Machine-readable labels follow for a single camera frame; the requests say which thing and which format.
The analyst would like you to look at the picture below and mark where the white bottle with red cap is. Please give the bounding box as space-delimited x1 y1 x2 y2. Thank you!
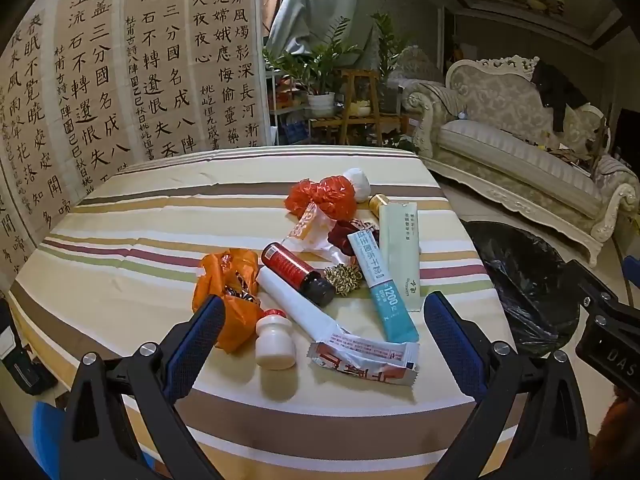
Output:
255 308 296 371

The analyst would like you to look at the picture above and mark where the ornate cream sofa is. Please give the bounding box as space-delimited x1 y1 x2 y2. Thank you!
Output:
402 55 640 268

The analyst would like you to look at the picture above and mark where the orange printed clear plastic bag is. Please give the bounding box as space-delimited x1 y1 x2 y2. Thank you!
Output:
287 202 358 266

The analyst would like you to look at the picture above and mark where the trailing green plant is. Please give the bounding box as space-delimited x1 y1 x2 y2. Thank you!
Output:
367 130 418 154

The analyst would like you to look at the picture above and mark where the potted plant in white pot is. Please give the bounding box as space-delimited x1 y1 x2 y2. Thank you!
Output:
262 17 363 117

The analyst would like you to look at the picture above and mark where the red bottle with black cap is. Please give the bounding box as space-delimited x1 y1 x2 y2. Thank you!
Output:
261 242 337 307

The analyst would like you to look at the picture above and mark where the tall plant in dark pot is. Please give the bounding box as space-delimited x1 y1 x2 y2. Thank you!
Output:
369 12 418 113

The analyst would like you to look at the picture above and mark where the person's right forearm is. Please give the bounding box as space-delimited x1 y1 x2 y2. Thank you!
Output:
599 390 640 448

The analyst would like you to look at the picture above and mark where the trash bin with black bag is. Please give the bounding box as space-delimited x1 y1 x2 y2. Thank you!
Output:
462 220 593 358

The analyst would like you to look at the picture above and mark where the wooden plant stand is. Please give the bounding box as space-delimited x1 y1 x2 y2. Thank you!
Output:
310 67 412 147

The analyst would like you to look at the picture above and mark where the white paper ball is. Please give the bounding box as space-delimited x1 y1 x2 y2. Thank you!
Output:
342 167 371 203

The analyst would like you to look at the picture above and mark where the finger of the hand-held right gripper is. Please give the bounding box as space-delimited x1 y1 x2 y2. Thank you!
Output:
562 259 626 313

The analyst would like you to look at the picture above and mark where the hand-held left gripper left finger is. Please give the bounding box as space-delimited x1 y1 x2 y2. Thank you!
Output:
59 294 227 480

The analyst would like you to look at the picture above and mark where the red and white sachet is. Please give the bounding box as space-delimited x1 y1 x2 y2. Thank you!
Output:
306 332 418 373

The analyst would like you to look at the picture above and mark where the black jacket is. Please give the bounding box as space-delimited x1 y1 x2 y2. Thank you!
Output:
530 60 588 133

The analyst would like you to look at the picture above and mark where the white paper roll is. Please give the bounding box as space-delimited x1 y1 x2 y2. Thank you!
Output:
257 266 346 356

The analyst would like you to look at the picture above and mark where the red plastic bag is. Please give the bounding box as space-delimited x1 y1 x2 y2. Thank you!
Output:
284 175 358 221

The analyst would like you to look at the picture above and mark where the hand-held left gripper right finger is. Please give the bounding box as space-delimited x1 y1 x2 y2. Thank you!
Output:
422 290 593 480

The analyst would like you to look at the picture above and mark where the striped tablecloth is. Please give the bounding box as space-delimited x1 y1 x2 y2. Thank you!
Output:
7 145 518 480

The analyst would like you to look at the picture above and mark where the patterned armchair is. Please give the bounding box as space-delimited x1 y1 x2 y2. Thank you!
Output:
387 45 447 111

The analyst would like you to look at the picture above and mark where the blue crate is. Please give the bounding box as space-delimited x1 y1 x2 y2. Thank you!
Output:
277 120 311 146

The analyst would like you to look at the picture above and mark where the dark red cord bundle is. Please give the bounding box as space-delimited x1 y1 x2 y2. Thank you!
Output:
327 219 378 256

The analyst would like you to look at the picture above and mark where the blue stool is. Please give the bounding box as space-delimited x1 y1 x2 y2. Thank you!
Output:
31 400 68 480

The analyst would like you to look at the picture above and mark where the gold twine ball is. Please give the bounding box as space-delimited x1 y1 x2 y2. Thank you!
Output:
324 262 363 298

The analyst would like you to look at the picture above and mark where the metal shelf rack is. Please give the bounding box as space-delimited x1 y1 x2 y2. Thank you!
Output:
265 70 312 147

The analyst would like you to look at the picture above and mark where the teal and white box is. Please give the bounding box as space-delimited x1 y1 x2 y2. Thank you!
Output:
347 230 420 343

